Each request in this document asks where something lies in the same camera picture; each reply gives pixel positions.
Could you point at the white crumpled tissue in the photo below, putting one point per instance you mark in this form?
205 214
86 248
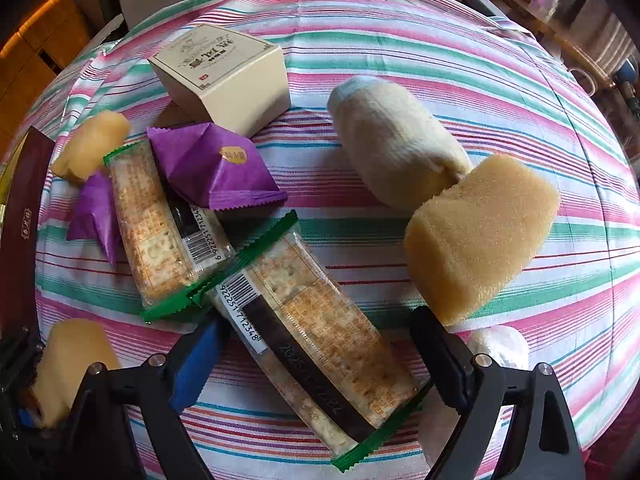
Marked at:
500 347

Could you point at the cream cardboard box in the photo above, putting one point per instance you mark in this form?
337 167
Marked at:
235 85

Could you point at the rolled beige towel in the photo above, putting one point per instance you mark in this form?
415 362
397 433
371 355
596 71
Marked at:
395 140

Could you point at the purple snack packet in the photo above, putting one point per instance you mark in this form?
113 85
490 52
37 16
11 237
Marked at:
210 160
95 215

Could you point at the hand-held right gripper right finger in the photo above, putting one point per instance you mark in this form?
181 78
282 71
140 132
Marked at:
452 377

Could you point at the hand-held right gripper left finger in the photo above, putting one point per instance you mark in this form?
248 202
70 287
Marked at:
200 360

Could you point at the dark brown gift box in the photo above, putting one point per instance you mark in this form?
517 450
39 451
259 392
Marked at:
22 220

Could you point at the striped pink green cloth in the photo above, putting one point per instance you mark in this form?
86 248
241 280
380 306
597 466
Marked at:
400 35

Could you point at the yellow sponge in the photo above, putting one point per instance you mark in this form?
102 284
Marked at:
92 142
70 365
475 240

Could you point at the pink packet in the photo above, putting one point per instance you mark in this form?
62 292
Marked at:
544 0

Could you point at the wooden cabinet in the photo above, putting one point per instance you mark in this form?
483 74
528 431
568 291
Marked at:
45 35

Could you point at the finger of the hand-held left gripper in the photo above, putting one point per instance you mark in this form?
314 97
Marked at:
17 365
25 417

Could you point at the green-edged cracker packet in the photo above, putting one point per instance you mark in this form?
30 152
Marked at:
150 230
320 320

